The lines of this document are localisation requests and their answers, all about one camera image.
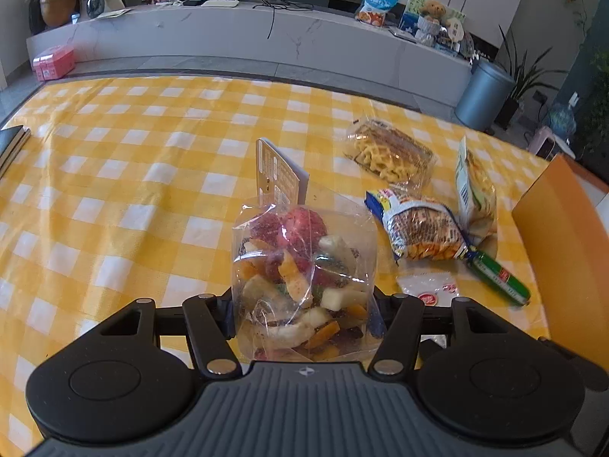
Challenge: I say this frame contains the black vase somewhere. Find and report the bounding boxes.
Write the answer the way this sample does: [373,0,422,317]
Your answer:
[29,0,46,35]

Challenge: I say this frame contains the clear packet of white nuts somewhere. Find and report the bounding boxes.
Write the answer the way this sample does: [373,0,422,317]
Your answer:
[396,270,460,308]

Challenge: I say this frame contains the blue water jug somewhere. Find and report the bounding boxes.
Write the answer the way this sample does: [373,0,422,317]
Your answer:
[542,93,579,142]

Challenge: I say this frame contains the orange cardboard box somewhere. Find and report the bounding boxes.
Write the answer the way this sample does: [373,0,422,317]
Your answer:
[511,153,609,359]

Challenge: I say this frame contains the brown teddy bear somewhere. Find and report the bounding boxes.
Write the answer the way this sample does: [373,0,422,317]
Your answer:
[416,0,450,47]

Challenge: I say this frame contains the pink storage box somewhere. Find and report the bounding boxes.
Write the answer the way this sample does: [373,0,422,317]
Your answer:
[32,45,77,81]

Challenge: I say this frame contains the leafy green climbing plant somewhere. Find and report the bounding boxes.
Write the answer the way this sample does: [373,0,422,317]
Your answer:
[583,48,609,153]

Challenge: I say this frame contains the blue snack bag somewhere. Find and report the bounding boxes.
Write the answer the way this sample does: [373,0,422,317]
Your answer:
[354,0,399,27]

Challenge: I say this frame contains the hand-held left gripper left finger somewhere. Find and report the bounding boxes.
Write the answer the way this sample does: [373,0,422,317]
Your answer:
[97,292,243,376]

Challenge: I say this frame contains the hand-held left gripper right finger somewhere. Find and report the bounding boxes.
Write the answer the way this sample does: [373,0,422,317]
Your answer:
[368,286,512,376]

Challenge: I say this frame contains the black notebook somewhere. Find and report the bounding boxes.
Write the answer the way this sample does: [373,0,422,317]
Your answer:
[0,125,26,163]

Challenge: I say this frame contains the green wrapped sausage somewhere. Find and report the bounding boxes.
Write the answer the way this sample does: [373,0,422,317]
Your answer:
[465,246,531,306]

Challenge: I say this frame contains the potted long-leaf plant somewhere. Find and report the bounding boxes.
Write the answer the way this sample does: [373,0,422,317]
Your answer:
[495,24,569,127]

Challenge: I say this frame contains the brown round vase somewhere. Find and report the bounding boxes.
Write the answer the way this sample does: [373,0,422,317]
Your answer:
[39,0,79,28]

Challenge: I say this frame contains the clear bag of dried fruit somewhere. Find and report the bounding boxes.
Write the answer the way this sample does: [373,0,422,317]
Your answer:
[231,138,388,363]

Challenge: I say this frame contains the dark hardcover book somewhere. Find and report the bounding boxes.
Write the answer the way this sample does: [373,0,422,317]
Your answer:
[0,128,32,180]

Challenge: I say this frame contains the white marble television console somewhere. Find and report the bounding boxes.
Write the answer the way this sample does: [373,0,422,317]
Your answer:
[26,0,472,104]

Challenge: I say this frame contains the white low stool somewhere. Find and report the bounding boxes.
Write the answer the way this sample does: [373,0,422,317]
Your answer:
[545,136,576,161]

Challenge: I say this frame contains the green white snack bag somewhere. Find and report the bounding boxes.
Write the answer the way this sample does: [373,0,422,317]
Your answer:
[454,136,499,253]

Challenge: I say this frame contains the grey blue trash can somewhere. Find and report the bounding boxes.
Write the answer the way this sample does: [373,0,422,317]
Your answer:
[454,59,517,132]

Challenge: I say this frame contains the green illustrated card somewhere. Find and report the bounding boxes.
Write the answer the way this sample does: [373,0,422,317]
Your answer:
[399,0,467,43]

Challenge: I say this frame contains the yellow white checked tablecloth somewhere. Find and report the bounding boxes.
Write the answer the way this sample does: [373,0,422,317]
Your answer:
[0,75,553,443]

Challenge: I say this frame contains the black hanging cable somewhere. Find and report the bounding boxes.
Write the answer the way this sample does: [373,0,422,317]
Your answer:
[252,0,315,42]

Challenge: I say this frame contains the clear bag of waffle biscuits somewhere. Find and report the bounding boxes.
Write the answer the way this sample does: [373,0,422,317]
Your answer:
[346,117,437,190]

